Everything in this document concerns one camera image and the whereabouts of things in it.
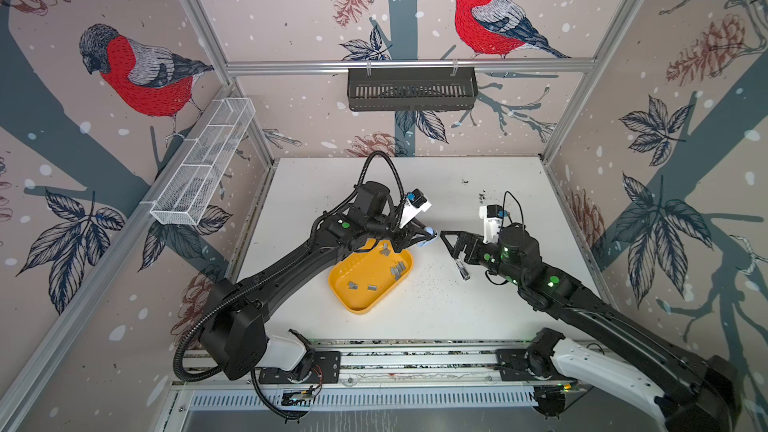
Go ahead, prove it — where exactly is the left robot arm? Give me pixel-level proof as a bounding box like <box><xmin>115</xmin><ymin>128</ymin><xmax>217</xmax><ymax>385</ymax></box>
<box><xmin>172</xmin><ymin>175</ymin><xmax>435</xmax><ymax>383</ymax></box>

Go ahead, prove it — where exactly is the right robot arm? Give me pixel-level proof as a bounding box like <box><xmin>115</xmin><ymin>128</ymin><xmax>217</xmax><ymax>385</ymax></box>
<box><xmin>440</xmin><ymin>223</ymin><xmax>742</xmax><ymax>431</ymax></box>

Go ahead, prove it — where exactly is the yellow plastic tray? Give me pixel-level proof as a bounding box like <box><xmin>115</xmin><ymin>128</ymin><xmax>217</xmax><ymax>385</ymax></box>
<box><xmin>328</xmin><ymin>239</ymin><xmax>414</xmax><ymax>315</ymax></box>

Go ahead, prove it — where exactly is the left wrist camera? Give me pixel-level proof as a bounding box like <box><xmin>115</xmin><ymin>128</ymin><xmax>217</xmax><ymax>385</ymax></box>
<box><xmin>399</xmin><ymin>189</ymin><xmax>431</xmax><ymax>228</ymax></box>

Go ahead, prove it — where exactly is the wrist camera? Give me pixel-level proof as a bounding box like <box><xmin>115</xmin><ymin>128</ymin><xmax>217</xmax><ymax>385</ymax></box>
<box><xmin>399</xmin><ymin>189</ymin><xmax>431</xmax><ymax>228</ymax></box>
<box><xmin>479</xmin><ymin>204</ymin><xmax>507</xmax><ymax>244</ymax></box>

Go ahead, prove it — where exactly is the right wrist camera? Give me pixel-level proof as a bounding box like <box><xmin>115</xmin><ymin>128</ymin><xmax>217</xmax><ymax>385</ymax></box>
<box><xmin>479</xmin><ymin>204</ymin><xmax>507</xmax><ymax>244</ymax></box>

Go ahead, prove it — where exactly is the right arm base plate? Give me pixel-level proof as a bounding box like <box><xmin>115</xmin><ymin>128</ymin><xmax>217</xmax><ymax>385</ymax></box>
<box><xmin>494</xmin><ymin>348</ymin><xmax>539</xmax><ymax>382</ymax></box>

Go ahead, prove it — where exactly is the aluminium mounting rail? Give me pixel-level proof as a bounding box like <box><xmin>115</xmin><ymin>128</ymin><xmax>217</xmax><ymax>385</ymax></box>
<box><xmin>173</xmin><ymin>339</ymin><xmax>667</xmax><ymax>391</ymax></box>

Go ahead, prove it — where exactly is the black wall basket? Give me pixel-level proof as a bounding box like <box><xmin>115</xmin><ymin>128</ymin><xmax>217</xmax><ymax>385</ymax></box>
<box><xmin>347</xmin><ymin>67</ymin><xmax>478</xmax><ymax>112</ymax></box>

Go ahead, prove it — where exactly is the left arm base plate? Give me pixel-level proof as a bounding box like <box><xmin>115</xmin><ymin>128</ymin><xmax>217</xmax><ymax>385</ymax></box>
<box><xmin>258</xmin><ymin>349</ymin><xmax>341</xmax><ymax>385</ymax></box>

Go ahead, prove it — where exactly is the white wire mesh shelf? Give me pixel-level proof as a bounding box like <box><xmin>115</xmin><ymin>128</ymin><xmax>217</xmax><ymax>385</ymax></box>
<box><xmin>150</xmin><ymin>97</ymin><xmax>255</xmax><ymax>226</ymax></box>

